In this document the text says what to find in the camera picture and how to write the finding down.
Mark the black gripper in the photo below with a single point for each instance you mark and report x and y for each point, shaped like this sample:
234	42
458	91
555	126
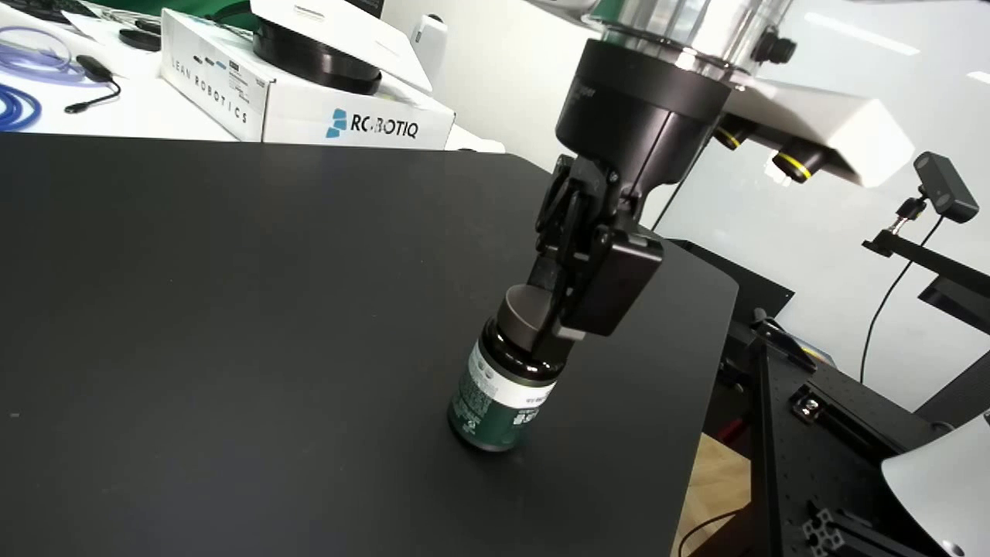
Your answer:
639	111

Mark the green bottle with dark cap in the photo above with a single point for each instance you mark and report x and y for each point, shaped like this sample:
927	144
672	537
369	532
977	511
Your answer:
495	407

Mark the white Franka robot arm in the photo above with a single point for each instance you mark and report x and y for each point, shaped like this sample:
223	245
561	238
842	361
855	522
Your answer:
681	26

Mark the white Robotiq cardboard box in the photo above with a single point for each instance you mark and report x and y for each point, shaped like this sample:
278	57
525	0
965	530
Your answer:
299	111

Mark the black round device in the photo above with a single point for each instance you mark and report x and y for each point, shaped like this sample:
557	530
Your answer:
320	64

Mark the green backdrop cloth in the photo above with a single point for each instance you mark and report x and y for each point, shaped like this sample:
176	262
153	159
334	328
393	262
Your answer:
207	9

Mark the small black puck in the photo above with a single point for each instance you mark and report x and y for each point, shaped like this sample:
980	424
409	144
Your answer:
141	37

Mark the black flat device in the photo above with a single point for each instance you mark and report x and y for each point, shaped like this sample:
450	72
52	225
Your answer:
36	7

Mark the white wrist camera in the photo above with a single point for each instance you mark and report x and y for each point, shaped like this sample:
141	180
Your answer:
825	118

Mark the black aluminium frame stand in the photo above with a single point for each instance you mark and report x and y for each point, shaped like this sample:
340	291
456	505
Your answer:
825	454

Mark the black camera on stand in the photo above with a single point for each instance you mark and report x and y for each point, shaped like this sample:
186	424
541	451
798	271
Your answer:
944	188

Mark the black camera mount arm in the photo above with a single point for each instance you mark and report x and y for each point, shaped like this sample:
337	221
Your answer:
954	280

